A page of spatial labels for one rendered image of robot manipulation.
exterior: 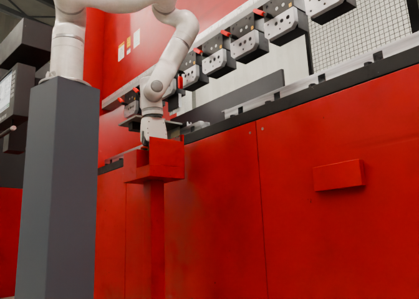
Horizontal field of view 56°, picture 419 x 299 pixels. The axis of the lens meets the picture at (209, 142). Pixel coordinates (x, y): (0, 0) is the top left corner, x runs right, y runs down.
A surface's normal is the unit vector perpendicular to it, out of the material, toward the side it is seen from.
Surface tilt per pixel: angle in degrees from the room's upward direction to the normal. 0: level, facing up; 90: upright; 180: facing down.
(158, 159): 90
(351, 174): 90
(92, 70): 90
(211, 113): 90
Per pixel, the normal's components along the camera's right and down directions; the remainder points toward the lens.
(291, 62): -0.45, -0.20
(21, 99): 0.69, -0.20
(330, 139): -0.78, -0.12
